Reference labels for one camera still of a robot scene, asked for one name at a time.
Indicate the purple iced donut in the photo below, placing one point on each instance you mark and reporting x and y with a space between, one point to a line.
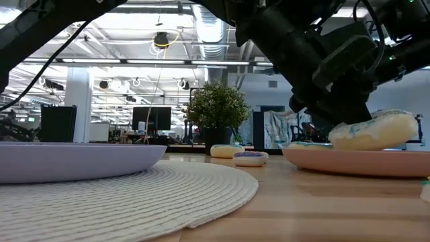
248 159

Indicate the silver round ceiling duct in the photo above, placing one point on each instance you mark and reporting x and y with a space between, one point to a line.
211 30

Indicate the white tube ceiling light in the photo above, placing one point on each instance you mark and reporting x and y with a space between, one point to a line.
263 64
220 62
90 61
156 62

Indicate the lilac plate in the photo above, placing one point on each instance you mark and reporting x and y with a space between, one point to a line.
67 161

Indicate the black ribbed box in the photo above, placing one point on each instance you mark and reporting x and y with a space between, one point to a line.
58 122

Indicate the pink plate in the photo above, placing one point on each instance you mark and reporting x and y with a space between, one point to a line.
352 164

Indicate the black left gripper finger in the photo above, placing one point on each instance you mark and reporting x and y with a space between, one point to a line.
336 112

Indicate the black computer monitor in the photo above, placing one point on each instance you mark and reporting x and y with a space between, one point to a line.
152 117

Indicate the green potted plant black pot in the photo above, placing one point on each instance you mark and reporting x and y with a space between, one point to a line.
218 104

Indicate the white building column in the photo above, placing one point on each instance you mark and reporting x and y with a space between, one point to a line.
79 107

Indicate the cream donut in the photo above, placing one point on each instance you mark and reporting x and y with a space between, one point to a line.
266 157

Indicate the pale sprinkled donut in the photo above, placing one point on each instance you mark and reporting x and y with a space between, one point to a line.
426 193

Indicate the white donut blue drizzle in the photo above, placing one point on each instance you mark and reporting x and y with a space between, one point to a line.
376 134

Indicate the person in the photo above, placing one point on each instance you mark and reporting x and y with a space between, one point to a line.
308 131

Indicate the white blue draped cloth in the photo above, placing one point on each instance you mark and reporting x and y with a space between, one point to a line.
279 131

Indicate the white woven round placemat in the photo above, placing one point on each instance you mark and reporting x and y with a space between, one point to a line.
134 201

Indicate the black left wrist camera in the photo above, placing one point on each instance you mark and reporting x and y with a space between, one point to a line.
346 57

